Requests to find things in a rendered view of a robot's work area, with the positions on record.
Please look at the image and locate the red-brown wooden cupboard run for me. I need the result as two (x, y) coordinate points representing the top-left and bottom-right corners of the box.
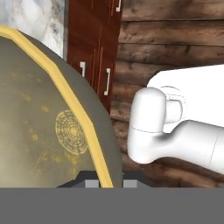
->
(66, 0), (123, 116)

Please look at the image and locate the grey bowl with yellow rim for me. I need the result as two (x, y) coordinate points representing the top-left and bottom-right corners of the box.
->
(0, 24), (123, 189)

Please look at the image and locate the white cupboard handle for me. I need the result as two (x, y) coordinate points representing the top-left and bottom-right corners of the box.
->
(103, 67), (112, 96)
(80, 61), (87, 78)
(115, 0), (123, 13)

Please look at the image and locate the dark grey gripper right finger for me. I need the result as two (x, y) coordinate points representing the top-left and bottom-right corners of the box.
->
(121, 171), (151, 189)

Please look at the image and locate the white rounded fixture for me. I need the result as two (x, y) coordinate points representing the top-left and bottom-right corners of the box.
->
(127, 64), (224, 175)

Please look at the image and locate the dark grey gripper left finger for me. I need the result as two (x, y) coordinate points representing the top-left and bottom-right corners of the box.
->
(56, 170), (102, 189)

